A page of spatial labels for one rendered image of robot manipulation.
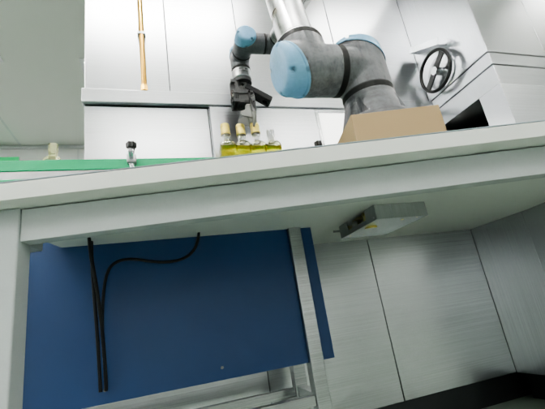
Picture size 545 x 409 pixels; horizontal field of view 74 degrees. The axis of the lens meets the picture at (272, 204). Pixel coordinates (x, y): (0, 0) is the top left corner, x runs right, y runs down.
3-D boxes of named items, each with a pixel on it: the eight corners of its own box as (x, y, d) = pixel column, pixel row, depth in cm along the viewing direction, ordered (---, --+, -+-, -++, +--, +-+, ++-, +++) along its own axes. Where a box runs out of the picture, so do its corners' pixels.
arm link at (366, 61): (405, 79, 79) (388, 29, 84) (349, 77, 76) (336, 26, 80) (377, 110, 90) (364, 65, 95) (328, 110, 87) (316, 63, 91)
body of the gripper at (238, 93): (231, 113, 142) (228, 87, 146) (253, 113, 144) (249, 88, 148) (234, 101, 135) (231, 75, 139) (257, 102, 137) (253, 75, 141)
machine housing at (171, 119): (463, 245, 261) (413, 83, 302) (577, 211, 189) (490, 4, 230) (108, 286, 190) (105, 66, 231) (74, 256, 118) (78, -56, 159)
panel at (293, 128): (409, 178, 169) (392, 114, 179) (414, 175, 166) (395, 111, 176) (216, 186, 142) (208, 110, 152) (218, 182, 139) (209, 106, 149)
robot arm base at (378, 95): (425, 109, 74) (412, 69, 77) (353, 119, 73) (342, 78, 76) (399, 144, 88) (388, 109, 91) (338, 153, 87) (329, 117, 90)
